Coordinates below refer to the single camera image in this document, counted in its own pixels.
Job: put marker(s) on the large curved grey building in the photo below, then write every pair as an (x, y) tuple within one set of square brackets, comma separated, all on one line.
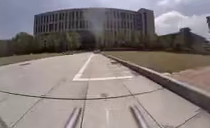
[(93, 25)]

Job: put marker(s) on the row of trees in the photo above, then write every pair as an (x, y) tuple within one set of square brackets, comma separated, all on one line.
[(59, 41)]

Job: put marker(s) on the dry grass field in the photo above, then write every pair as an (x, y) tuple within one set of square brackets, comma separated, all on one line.
[(159, 60)]

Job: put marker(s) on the robot's own part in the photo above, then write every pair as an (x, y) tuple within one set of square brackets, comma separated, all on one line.
[(138, 117), (73, 118)]

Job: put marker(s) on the grey concrete kerb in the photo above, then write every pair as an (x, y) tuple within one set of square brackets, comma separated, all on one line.
[(166, 81)]

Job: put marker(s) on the grey concrete slab road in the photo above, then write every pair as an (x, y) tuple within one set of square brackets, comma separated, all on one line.
[(43, 76)]

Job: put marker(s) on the low dark building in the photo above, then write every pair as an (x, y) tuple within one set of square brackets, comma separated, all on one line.
[(186, 39)]

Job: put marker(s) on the grass strip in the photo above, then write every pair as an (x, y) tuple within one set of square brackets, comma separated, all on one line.
[(19, 58)]

